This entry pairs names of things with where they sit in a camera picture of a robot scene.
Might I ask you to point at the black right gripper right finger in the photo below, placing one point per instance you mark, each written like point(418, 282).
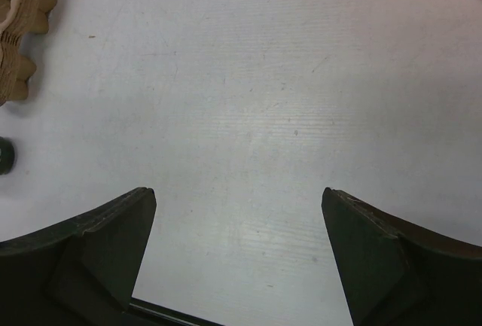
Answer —
point(394, 272)

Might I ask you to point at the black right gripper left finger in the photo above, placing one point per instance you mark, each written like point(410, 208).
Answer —
point(80, 271)

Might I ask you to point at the black coffee cup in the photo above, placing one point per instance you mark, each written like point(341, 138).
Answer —
point(7, 156)

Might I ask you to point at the brown cardboard cup carrier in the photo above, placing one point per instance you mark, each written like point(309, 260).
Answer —
point(19, 17)

